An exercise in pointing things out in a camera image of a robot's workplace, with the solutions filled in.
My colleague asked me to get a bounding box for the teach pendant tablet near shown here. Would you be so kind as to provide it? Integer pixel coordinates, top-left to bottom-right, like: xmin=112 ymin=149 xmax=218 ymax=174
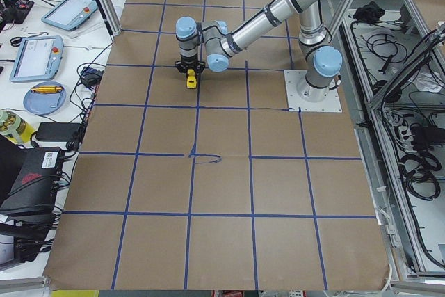
xmin=10 ymin=35 xmax=64 ymax=83

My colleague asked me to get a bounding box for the black power brick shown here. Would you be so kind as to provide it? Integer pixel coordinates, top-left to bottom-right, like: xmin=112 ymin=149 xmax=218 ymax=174
xmin=35 ymin=122 xmax=81 ymax=142

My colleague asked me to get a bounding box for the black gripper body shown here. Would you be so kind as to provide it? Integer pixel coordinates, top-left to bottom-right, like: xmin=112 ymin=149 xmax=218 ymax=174
xmin=175 ymin=57 xmax=205 ymax=74

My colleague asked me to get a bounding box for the blue round plate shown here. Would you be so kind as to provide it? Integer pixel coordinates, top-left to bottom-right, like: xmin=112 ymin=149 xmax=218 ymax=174
xmin=23 ymin=81 xmax=67 ymax=115

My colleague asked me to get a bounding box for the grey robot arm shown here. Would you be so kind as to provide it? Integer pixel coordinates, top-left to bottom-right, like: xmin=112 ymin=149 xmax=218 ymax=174
xmin=175 ymin=0 xmax=343 ymax=102

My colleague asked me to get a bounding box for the yellow toy beetle car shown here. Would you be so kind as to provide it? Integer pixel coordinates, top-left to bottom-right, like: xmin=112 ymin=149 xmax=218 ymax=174
xmin=186 ymin=69 xmax=198 ymax=89

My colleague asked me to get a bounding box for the teach pendant tablet far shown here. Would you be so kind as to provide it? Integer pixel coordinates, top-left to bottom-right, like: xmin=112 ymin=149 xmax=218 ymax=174
xmin=41 ymin=0 xmax=98 ymax=31

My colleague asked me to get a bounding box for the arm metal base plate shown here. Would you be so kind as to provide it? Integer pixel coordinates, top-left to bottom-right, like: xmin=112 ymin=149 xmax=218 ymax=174
xmin=284 ymin=70 xmax=342 ymax=113

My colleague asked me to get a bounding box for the teach pendant tablet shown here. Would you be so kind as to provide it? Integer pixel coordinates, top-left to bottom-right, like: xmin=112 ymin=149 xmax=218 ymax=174
xmin=10 ymin=35 xmax=64 ymax=83
xmin=41 ymin=0 xmax=98 ymax=31

